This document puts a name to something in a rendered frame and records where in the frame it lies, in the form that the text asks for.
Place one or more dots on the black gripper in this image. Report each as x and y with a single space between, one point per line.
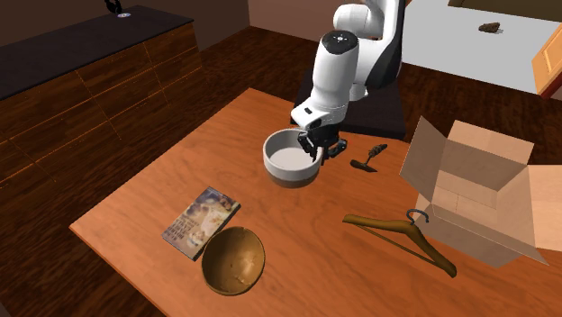
324 134

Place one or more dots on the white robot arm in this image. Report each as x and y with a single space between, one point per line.
327 74

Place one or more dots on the white bowl with brown base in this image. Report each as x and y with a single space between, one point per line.
285 160

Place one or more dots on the small dark hand tool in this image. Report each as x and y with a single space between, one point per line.
363 165

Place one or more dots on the dark robot stand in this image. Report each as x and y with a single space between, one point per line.
377 112

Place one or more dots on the orange wooden table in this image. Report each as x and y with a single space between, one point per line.
285 219

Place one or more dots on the brown wooden clothes hanger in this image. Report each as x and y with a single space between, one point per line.
419 239

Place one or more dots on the book with pictured cover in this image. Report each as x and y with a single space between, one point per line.
200 221

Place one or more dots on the brown wooden bowl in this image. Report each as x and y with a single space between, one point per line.
232 261

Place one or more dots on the open cardboard box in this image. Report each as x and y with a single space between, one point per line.
474 175

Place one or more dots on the white counter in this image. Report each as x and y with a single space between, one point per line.
452 48

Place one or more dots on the light wooden cabinet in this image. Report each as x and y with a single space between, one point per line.
549 61

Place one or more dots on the dark wooden chest of drawers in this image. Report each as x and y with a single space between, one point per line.
87 83

